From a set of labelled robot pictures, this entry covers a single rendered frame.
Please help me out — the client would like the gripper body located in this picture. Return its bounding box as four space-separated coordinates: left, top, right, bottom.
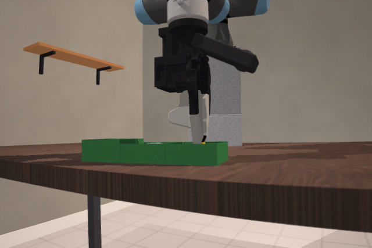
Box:
155 18 211 93

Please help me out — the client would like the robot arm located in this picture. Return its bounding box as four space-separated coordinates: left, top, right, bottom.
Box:
134 0 270 73

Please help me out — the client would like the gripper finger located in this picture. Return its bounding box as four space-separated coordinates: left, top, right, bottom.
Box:
168 66 204 144
201 88 211 142

